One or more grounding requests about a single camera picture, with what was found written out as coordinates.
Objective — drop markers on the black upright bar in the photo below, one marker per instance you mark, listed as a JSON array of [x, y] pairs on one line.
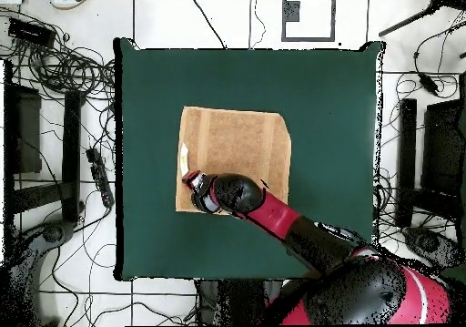
[[407, 152]]

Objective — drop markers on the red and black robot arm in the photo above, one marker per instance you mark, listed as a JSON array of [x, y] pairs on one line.
[[320, 247]]

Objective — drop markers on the black pole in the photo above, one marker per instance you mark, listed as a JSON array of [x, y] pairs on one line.
[[404, 22]]

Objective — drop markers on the orange terry towel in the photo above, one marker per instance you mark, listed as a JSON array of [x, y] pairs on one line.
[[236, 141]]

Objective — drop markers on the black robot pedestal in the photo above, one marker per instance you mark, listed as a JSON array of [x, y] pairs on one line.
[[240, 301]]

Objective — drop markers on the dark green table cloth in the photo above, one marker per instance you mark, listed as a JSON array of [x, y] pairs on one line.
[[164, 239]]

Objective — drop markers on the black power adapter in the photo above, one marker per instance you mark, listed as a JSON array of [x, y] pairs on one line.
[[429, 83]]

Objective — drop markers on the black bar stand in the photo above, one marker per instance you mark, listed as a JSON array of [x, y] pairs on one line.
[[71, 152]]

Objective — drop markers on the white shoe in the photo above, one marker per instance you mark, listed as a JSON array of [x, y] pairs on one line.
[[65, 2]]

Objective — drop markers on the black flat panel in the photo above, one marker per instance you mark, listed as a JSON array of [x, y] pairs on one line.
[[442, 145], [23, 130]]

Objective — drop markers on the black power strip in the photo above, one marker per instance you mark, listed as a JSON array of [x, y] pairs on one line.
[[100, 175]]

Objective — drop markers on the grey chair base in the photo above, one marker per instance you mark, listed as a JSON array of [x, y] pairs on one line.
[[426, 241], [51, 234]]

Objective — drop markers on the black electronics box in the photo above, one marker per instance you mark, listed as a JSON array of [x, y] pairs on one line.
[[31, 32]]

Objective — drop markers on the grey square floor frame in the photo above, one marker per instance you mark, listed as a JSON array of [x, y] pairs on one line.
[[291, 12]]

